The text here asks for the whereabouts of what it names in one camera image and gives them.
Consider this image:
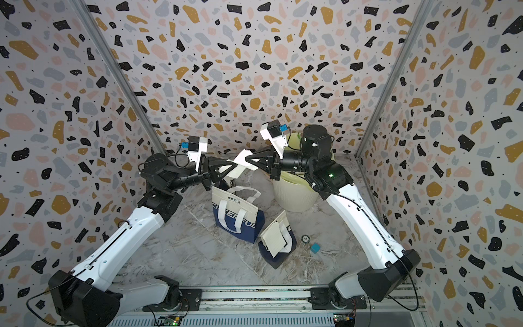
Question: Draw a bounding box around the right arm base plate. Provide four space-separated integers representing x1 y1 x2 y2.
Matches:
308 287 367 310

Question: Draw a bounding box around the white plastic trash bin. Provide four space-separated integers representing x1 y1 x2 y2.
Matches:
273 172 319 213

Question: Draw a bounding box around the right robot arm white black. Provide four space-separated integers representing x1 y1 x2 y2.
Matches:
246 120 421 302

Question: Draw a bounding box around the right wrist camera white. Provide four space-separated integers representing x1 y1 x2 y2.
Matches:
260 120 289 159

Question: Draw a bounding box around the small teal cube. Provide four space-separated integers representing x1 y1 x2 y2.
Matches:
311 243 320 253

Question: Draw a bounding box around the near navy tote bag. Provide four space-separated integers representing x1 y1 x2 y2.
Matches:
258 211 297 269

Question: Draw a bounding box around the yellow-green bin liner bag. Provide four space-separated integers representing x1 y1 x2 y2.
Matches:
285 132 305 178

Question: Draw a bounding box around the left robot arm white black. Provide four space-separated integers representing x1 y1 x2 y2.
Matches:
48 153 237 326

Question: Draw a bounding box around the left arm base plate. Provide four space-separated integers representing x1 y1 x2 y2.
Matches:
142 288 203 313

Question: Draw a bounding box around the navy white tote bag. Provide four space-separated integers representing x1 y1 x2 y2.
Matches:
212 186 265 244

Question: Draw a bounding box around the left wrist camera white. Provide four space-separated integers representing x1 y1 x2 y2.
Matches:
181 136 208 172

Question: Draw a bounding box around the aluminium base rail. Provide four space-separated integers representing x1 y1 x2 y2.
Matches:
111 285 432 326

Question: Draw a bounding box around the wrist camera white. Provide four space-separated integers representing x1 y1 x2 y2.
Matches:
260 120 289 159
181 136 208 172

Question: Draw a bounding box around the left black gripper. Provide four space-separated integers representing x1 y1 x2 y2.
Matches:
167 156 237 196

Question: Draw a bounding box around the white receipt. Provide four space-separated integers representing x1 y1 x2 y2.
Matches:
223 149 258 182
261 222 287 257

